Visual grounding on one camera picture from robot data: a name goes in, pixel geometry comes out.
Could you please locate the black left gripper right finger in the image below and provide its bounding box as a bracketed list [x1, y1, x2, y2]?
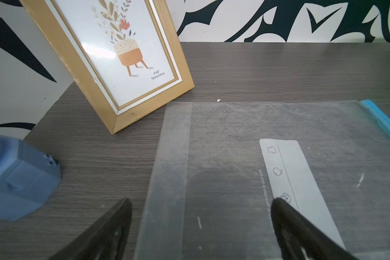
[271, 198, 356, 260]

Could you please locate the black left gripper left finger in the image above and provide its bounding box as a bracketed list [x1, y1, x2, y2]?
[50, 198, 132, 260]

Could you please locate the far clear zip-top bag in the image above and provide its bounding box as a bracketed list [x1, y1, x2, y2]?
[134, 100, 390, 260]

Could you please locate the gold framed plant picture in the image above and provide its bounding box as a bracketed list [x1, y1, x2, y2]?
[22, 1, 195, 134]

